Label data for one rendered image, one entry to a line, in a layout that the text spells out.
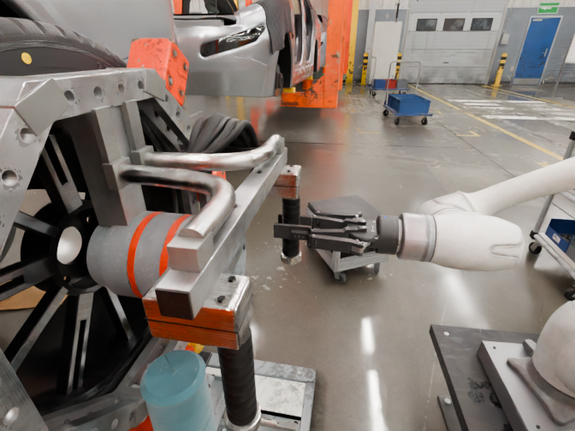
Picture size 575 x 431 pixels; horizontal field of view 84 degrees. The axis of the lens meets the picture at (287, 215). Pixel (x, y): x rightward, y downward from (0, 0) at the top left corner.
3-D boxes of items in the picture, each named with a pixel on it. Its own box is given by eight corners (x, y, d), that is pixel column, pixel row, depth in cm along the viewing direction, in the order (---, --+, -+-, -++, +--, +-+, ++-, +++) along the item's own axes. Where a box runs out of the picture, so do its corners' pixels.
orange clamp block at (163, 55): (145, 106, 60) (153, 61, 61) (185, 107, 59) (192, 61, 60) (121, 86, 53) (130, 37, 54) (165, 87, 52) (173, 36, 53)
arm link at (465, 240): (432, 275, 56) (416, 253, 69) (530, 285, 54) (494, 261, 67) (441, 215, 54) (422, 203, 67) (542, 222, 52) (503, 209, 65)
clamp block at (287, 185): (257, 185, 65) (255, 161, 62) (300, 189, 63) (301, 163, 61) (249, 196, 60) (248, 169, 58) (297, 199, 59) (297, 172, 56)
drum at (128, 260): (146, 260, 63) (129, 194, 56) (251, 272, 59) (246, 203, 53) (95, 312, 50) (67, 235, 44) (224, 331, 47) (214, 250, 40)
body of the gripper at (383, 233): (396, 264, 59) (346, 259, 61) (391, 240, 67) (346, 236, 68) (403, 229, 56) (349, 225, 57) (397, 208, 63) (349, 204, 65)
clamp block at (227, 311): (174, 302, 35) (167, 262, 33) (255, 312, 34) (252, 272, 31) (149, 338, 31) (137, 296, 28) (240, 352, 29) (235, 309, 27)
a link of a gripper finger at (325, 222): (365, 223, 62) (367, 220, 63) (311, 213, 65) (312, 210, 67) (364, 240, 64) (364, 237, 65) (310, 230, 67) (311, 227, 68)
